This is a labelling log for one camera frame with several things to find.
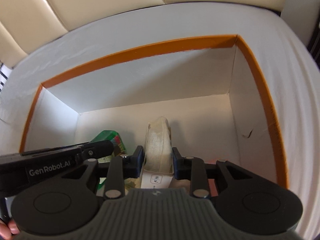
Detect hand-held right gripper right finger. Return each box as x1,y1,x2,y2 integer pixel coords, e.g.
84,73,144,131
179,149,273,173
172,147,255,197

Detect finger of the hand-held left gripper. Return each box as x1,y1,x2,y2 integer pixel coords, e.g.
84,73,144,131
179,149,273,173
80,140,114,160

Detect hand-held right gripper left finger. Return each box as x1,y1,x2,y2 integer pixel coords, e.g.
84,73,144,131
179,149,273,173
60,145,145,200

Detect green glitter case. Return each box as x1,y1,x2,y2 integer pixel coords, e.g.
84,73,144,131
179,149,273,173
89,130,127,159

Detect white cosmetic box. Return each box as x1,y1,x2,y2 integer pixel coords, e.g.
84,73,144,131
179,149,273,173
140,116,174,189

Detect orange cardboard box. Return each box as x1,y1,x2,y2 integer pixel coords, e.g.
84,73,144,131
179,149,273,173
19,34,289,195

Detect person's left hand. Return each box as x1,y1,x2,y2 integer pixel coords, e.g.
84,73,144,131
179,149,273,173
0,217,20,240

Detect cream upholstered headboard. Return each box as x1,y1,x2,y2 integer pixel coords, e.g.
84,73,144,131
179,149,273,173
0,0,288,68

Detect black frame bedside table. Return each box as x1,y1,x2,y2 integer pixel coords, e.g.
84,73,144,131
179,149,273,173
0,62,10,90

